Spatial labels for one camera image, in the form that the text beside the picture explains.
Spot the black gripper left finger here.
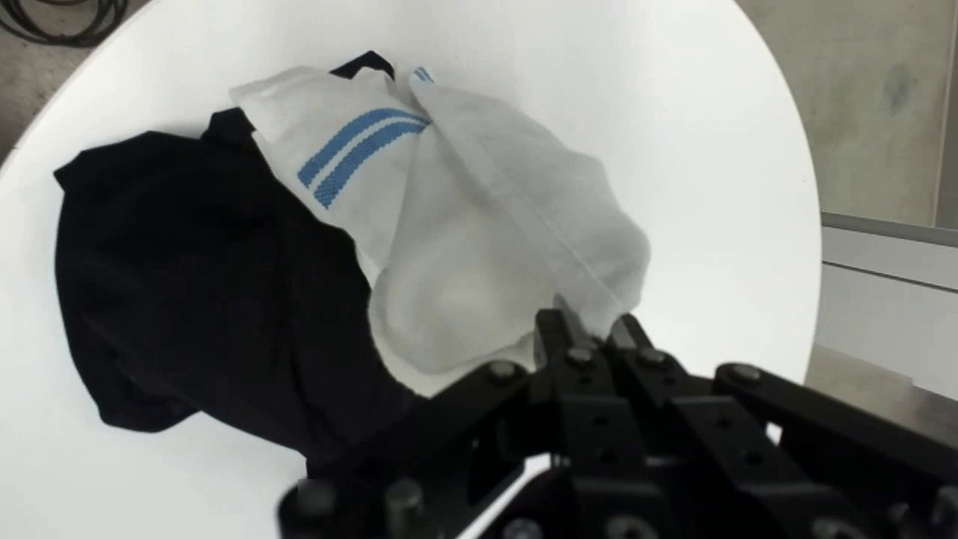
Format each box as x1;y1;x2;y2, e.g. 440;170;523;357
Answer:
277;306;598;539

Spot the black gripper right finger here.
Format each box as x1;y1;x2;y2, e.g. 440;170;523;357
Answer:
605;314;958;539

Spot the white cloth with blue stripes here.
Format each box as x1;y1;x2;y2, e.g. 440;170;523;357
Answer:
234;67;648;396

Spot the black cloth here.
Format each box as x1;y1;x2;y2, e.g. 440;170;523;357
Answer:
53;50;430;473

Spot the round white pedestal table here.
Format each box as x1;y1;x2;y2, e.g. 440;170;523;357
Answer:
0;0;819;539

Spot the black cable bundle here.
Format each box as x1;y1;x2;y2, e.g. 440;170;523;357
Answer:
0;0;131;49

